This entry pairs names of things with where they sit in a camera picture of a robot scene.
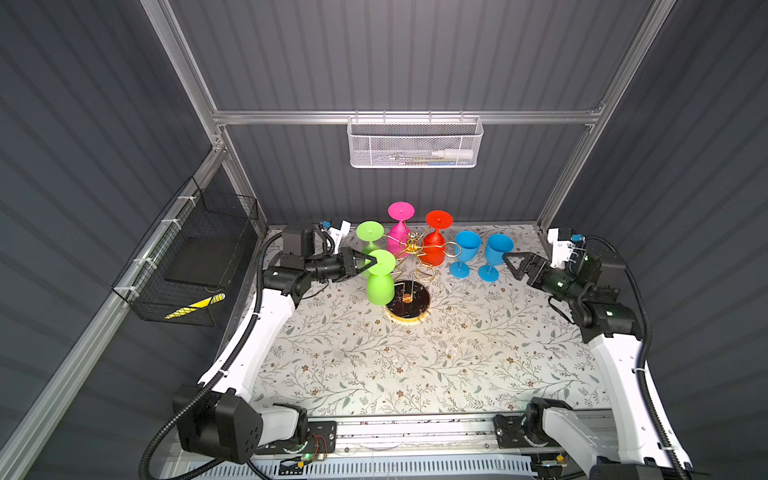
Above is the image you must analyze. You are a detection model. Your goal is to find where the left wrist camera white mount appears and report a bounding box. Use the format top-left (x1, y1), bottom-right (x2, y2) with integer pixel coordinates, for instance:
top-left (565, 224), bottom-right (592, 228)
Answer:
top-left (321, 218), bottom-right (351, 254)

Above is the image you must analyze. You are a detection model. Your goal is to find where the green wine glass front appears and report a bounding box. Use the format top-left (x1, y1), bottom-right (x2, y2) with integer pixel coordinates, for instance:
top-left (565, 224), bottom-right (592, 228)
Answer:
top-left (366, 249), bottom-right (396, 306)

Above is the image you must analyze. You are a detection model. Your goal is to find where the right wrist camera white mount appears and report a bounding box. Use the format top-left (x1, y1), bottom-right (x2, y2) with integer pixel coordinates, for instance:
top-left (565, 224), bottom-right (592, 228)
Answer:
top-left (547, 228), bottom-right (585, 269)

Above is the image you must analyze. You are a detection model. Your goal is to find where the green wine glass back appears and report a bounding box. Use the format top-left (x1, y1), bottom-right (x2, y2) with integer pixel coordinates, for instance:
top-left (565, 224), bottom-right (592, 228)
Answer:
top-left (356, 220), bottom-right (384, 255)

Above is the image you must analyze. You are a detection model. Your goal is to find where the right black corrugated cable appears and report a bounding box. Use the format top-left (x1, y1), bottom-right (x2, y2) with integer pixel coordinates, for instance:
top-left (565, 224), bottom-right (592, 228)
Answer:
top-left (584, 235), bottom-right (691, 480)

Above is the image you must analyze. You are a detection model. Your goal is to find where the white marker in basket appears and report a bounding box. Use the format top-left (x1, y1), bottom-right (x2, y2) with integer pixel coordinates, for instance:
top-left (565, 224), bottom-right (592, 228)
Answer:
top-left (431, 149), bottom-right (475, 162)

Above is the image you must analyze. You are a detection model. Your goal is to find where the green wine glass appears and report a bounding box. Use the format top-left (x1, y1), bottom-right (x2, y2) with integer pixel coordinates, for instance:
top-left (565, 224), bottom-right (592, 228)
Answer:
top-left (356, 220), bottom-right (384, 255)
top-left (366, 249), bottom-right (396, 306)

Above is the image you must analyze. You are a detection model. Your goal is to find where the magenta wine glass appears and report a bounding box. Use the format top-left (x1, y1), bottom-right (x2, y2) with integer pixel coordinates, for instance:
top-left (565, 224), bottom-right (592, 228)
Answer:
top-left (387, 201), bottom-right (415, 258)

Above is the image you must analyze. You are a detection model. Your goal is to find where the white wire mesh basket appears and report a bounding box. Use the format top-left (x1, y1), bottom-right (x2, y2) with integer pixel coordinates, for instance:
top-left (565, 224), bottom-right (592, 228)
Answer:
top-left (346, 115), bottom-right (484, 169)

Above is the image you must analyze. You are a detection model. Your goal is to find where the gold wine glass rack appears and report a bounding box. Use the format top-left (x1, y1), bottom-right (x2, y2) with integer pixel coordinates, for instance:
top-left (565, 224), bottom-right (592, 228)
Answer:
top-left (386, 228), bottom-right (463, 325)

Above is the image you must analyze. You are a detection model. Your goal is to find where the left black corrugated cable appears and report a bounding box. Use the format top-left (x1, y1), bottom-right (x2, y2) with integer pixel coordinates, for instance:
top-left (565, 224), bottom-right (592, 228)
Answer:
top-left (137, 230), bottom-right (286, 480)

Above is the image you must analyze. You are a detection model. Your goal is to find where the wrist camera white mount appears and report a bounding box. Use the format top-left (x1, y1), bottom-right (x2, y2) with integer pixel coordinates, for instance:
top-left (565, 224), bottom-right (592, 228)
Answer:
top-left (321, 218), bottom-right (351, 254)
top-left (547, 228), bottom-right (585, 269)

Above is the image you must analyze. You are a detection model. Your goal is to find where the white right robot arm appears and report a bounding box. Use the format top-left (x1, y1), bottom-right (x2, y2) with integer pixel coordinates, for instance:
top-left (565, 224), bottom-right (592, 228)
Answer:
top-left (503, 250), bottom-right (699, 479)

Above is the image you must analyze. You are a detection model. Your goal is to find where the red wine glass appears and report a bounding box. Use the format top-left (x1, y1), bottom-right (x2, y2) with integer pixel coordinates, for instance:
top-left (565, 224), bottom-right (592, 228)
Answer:
top-left (421, 210), bottom-right (453, 267)

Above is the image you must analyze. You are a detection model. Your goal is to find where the black corrugated cable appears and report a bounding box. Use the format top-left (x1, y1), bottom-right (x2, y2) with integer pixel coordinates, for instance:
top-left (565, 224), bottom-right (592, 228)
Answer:
top-left (584, 235), bottom-right (691, 480)
top-left (137, 230), bottom-right (286, 480)

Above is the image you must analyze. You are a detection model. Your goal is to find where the black wire basket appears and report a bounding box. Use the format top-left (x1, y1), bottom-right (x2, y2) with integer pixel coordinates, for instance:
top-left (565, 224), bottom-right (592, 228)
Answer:
top-left (112, 180), bottom-right (260, 327)

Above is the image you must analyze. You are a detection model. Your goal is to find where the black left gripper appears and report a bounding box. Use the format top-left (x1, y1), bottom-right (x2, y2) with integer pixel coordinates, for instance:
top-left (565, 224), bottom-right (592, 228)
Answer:
top-left (304, 248), bottom-right (374, 284)

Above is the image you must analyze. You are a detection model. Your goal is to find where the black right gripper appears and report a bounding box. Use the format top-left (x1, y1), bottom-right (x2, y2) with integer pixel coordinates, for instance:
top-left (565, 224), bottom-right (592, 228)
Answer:
top-left (502, 251), bottom-right (584, 306)

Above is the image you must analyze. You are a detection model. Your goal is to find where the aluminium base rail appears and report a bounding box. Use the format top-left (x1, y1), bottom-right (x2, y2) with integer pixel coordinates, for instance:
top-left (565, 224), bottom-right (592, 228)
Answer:
top-left (251, 409), bottom-right (601, 463)

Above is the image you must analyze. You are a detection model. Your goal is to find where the blue wine glass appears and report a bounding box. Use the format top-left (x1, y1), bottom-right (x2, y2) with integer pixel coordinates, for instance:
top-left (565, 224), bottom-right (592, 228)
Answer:
top-left (449, 230), bottom-right (482, 279)
top-left (478, 234), bottom-right (514, 283)

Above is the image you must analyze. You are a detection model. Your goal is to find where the blue wine glass front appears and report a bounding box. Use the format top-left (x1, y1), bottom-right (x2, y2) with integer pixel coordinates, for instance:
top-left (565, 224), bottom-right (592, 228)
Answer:
top-left (478, 234), bottom-right (514, 283)

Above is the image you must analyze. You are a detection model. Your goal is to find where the white perforated vent cover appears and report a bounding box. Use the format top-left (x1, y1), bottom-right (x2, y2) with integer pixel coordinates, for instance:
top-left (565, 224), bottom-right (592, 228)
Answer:
top-left (185, 455), bottom-right (535, 480)

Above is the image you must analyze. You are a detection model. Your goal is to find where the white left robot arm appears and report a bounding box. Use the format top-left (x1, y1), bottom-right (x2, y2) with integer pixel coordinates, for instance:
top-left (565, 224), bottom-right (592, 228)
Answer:
top-left (172, 219), bottom-right (376, 464)

